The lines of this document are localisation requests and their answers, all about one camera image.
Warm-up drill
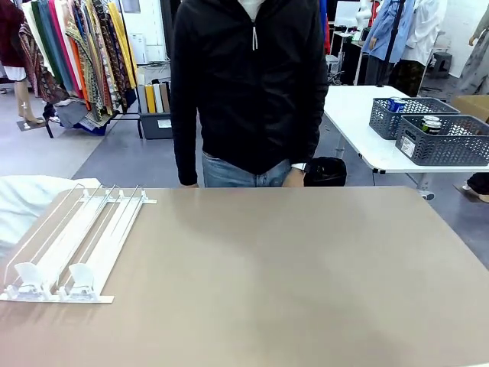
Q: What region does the person's left hand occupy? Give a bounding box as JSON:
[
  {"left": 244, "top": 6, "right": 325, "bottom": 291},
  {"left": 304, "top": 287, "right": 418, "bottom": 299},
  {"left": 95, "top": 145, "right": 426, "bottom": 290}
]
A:
[{"left": 283, "top": 167, "right": 307, "bottom": 188}]

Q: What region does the grey plastic basket with label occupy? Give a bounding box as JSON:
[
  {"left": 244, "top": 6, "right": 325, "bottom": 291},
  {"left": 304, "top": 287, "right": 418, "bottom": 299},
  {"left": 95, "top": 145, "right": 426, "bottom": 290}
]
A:
[{"left": 395, "top": 114, "right": 489, "bottom": 167}]

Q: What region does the person's right forearm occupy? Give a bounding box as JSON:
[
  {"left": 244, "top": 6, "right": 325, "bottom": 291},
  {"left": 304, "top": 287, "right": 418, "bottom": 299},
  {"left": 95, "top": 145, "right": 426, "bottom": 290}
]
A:
[{"left": 170, "top": 125, "right": 199, "bottom": 187}]

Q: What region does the person's left forearm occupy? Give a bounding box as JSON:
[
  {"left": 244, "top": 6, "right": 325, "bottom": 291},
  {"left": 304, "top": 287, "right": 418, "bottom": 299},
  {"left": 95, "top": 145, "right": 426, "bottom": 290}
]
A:
[{"left": 293, "top": 110, "right": 329, "bottom": 166}]

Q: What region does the black bag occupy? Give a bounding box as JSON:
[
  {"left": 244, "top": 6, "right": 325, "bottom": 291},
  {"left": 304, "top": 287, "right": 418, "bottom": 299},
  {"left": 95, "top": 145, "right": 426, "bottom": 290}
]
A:
[{"left": 305, "top": 156, "right": 348, "bottom": 187}]

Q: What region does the white side table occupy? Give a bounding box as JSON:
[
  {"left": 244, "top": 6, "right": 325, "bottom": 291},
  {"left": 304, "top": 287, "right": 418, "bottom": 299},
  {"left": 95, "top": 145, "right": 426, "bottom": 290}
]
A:
[{"left": 322, "top": 84, "right": 489, "bottom": 202}]

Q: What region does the person in black hoodie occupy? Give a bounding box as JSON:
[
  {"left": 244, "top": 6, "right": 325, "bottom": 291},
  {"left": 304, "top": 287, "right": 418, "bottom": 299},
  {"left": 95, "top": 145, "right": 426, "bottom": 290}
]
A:
[{"left": 170, "top": 0, "right": 329, "bottom": 188}]

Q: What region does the grey storage bin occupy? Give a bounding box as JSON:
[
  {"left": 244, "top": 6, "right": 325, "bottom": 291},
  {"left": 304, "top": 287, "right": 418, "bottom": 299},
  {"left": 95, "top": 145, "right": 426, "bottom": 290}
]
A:
[{"left": 138, "top": 110, "right": 175, "bottom": 141}]

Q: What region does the brown roll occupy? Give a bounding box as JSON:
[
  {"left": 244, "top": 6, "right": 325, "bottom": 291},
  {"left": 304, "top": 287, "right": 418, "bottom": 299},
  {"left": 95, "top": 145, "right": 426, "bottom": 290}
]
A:
[{"left": 159, "top": 82, "right": 172, "bottom": 113}]

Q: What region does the yellow roll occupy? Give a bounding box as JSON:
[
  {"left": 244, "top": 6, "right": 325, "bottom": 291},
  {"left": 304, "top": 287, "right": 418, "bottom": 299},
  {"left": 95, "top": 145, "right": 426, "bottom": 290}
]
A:
[{"left": 145, "top": 84, "right": 157, "bottom": 114}]

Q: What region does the mannequin in blue shirt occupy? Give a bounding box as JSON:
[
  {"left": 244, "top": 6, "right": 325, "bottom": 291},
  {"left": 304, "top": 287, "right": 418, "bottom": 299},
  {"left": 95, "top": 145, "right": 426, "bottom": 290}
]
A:
[{"left": 361, "top": 0, "right": 417, "bottom": 86}]

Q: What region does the black stand pole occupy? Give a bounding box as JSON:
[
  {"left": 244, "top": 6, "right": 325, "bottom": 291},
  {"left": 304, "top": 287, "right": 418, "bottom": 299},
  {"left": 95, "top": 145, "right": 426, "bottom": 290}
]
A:
[{"left": 376, "top": 0, "right": 406, "bottom": 88}]

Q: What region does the bystander's foot with shoe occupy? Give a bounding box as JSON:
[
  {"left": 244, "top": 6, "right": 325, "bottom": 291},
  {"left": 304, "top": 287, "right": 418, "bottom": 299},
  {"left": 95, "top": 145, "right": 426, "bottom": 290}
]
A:
[{"left": 461, "top": 171, "right": 489, "bottom": 203}]

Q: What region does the black stool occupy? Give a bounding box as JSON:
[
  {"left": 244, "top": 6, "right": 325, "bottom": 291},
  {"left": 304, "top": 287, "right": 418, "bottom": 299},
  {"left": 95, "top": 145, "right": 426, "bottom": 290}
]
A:
[{"left": 433, "top": 51, "right": 454, "bottom": 80}]

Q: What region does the cardboard box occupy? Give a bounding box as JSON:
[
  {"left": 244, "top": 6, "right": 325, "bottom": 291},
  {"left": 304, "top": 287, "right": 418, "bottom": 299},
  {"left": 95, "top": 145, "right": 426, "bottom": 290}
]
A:
[{"left": 452, "top": 94, "right": 489, "bottom": 123}]

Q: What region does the mannequin in white coat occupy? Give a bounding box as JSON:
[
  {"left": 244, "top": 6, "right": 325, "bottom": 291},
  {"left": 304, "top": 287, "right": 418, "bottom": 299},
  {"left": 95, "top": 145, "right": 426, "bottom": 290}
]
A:
[{"left": 400, "top": 0, "right": 448, "bottom": 96}]

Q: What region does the white air purifier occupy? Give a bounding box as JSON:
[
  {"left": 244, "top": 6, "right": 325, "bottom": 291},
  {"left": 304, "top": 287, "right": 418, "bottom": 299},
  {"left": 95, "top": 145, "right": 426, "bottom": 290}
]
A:
[{"left": 128, "top": 32, "right": 148, "bottom": 65}]

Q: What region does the mannequin in grey dress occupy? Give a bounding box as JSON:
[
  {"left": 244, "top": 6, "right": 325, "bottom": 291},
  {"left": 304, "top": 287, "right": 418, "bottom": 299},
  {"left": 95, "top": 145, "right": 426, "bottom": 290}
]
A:
[{"left": 456, "top": 7, "right": 489, "bottom": 96}]

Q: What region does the yellow hanging fabric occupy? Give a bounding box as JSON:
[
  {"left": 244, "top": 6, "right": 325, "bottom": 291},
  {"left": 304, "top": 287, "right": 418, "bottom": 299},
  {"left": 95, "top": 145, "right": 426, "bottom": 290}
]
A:
[{"left": 106, "top": 2, "right": 138, "bottom": 89}]

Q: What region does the dark patterned hanging fabric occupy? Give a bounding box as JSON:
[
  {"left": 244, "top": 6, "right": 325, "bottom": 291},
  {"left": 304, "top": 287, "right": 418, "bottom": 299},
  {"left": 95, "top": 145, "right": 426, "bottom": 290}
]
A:
[{"left": 82, "top": 0, "right": 129, "bottom": 112}]

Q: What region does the orange hanging fabric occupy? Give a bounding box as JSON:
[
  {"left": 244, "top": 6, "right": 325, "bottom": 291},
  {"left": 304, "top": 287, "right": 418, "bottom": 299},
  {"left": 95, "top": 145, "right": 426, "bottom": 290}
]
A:
[{"left": 66, "top": 34, "right": 92, "bottom": 112}]

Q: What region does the folded grey cloth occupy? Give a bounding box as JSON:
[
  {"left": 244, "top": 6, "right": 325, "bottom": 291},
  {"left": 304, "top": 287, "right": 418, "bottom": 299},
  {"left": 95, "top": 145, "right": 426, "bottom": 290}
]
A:
[{"left": 56, "top": 99, "right": 93, "bottom": 129}]

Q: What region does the multicolour patterned hanging fabric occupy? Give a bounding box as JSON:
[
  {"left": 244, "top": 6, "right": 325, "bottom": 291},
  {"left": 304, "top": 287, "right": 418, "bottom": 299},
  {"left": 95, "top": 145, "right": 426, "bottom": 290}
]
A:
[{"left": 64, "top": 15, "right": 104, "bottom": 116}]

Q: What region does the white cover cloth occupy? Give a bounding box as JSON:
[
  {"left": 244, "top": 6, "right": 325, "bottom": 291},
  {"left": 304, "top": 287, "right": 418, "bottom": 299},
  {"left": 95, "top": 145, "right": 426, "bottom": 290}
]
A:
[{"left": 0, "top": 174, "right": 102, "bottom": 250}]

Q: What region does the green hanging fabric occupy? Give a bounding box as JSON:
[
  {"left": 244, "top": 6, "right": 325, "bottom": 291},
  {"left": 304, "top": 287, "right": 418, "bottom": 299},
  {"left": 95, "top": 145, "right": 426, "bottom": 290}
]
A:
[{"left": 31, "top": 0, "right": 64, "bottom": 83}]

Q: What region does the cream hanging fabric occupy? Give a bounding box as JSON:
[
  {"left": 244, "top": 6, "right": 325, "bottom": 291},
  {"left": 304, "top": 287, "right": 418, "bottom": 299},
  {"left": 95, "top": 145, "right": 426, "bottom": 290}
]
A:
[{"left": 21, "top": 0, "right": 50, "bottom": 77}]

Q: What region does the mannequin in dark red dress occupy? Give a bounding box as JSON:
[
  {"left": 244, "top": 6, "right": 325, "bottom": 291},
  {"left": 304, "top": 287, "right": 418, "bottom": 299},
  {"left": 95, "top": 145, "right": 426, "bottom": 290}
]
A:
[{"left": 0, "top": 0, "right": 46, "bottom": 129}]

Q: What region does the white wire can dispenser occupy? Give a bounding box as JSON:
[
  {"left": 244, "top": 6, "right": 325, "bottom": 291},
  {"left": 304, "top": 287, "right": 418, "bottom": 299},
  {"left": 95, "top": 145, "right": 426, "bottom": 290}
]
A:
[{"left": 0, "top": 183, "right": 157, "bottom": 305}]

